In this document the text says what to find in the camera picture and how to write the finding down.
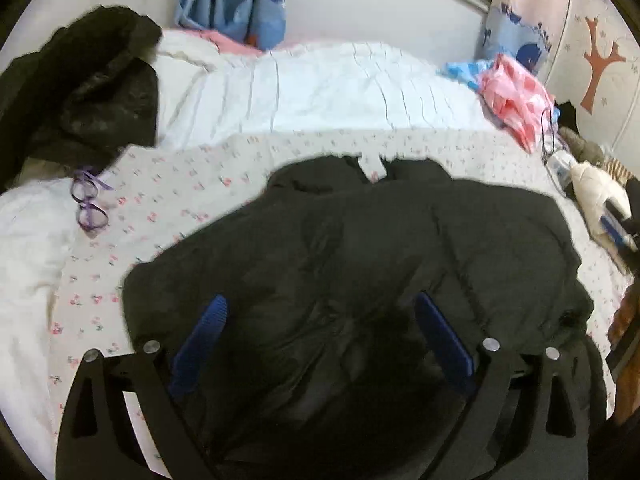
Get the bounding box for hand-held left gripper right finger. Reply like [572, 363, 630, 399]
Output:
[415, 291, 588, 480]

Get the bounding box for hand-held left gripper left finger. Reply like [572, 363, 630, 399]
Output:
[55, 294, 228, 480]

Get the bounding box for large black padded jacket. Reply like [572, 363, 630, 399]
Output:
[121, 155, 608, 480]

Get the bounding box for floral bed sheet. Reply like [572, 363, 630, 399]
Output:
[47, 127, 633, 480]

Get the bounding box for purple eyeglasses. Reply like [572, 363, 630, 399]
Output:
[70, 166, 115, 233]

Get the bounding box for brown wooden furniture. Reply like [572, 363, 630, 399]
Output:
[607, 280, 640, 426]

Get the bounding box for white pillow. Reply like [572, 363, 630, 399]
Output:
[0, 177, 78, 476]

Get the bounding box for clear plastic bottle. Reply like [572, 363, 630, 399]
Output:
[547, 152, 576, 191]

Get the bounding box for white plush toy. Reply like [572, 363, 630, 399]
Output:
[570, 160, 633, 241]

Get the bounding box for grey plush toy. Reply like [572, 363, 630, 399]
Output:
[557, 126, 606, 166]

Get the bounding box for striped plush toy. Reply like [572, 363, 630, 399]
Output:
[602, 157, 640, 183]

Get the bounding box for pink checked cloth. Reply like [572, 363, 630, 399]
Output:
[475, 54, 556, 155]

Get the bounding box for black fleece garment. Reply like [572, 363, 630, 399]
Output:
[0, 5, 163, 193]

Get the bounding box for light blue patterned cloth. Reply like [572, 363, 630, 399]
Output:
[442, 59, 496, 92]

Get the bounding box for white quilted duvet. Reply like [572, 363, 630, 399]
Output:
[155, 30, 506, 151]

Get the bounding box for pink and blue whale curtain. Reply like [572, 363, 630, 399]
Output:
[482, 0, 576, 78]

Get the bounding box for white headboard with tree decoration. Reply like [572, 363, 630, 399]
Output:
[542, 0, 640, 161]

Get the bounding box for blue patterned curtain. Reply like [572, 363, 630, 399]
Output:
[174, 0, 288, 51]

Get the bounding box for black cable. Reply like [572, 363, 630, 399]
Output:
[541, 105, 560, 161]

